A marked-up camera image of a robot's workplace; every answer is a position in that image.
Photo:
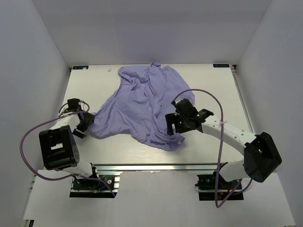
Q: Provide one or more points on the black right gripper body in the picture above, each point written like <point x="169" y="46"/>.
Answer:
<point x="183" y="126"/>

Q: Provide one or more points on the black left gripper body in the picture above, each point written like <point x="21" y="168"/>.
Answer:
<point x="87" y="119"/>

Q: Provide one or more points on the lilac zip jacket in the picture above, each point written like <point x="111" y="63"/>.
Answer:
<point x="140" y="104"/>

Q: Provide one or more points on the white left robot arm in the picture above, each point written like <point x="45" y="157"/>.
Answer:
<point x="59" y="149"/>

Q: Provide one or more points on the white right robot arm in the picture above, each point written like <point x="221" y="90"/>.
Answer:
<point x="260" y="155"/>

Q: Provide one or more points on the dark left corner label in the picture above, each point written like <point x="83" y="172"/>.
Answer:
<point x="82" y="67"/>

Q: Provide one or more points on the dark table corner label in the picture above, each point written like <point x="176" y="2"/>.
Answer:
<point x="220" y="65"/>

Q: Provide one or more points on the white front cover board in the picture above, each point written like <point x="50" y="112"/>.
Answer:
<point x="159" y="199"/>

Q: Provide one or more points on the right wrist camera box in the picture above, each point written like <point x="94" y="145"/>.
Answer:
<point x="185" y="108"/>

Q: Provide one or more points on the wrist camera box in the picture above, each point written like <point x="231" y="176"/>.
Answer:
<point x="185" y="108"/>
<point x="73" y="105"/>

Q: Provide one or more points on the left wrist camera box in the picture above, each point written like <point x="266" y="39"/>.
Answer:
<point x="73" y="105"/>

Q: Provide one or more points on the aluminium table front rail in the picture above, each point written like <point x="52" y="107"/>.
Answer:
<point x="155" y="167"/>

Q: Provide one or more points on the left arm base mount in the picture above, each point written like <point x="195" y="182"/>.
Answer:
<point x="82" y="188"/>

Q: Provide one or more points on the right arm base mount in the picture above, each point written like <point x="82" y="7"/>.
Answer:
<point x="206" y="188"/>

